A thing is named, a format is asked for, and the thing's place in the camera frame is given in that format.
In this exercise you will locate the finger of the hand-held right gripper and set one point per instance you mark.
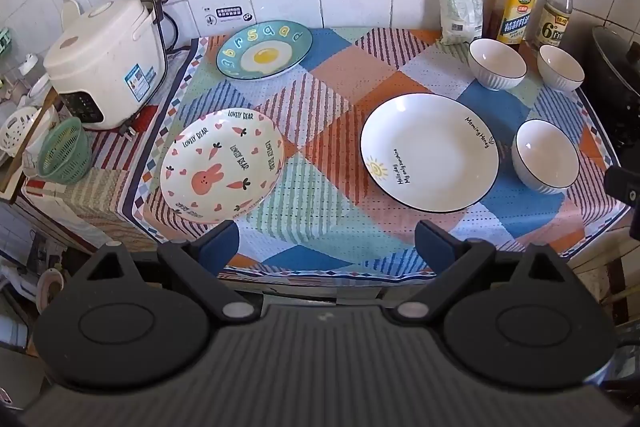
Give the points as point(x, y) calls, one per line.
point(620, 179)

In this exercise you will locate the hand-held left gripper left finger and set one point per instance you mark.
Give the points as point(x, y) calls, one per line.
point(222, 241)

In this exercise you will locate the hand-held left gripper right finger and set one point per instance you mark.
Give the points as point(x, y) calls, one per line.
point(434, 243)

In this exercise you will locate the white ribbed bowl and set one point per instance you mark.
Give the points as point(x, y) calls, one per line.
point(497, 62)
point(561, 68)
point(545, 159)

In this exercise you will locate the pink bunny print plate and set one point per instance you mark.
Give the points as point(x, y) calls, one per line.
point(225, 167)

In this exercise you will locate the white sun print plate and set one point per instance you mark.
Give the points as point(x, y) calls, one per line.
point(430, 147)

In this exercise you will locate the black wok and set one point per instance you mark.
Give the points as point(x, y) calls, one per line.
point(612, 77)

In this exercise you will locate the striped cloth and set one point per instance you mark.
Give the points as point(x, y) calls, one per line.
point(100, 152)

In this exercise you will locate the white label vinegar bottle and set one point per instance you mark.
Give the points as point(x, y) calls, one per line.
point(555, 24)

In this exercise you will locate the colourful checkered tablecloth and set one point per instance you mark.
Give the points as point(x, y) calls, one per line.
point(330, 107)

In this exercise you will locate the green plastic basket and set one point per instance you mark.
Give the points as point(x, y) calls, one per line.
point(65, 152)

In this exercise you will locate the teal egg print plate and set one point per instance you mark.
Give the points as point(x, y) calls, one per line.
point(265, 52)

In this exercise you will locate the white rice cooker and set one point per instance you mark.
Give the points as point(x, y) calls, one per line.
point(107, 62)

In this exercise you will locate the white seasoning packet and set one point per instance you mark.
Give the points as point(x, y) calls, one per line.
point(461, 12)

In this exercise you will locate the white plastic basket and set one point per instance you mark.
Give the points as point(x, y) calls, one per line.
point(17, 132)

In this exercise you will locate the white wall sticker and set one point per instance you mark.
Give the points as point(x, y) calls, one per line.
point(225, 15)

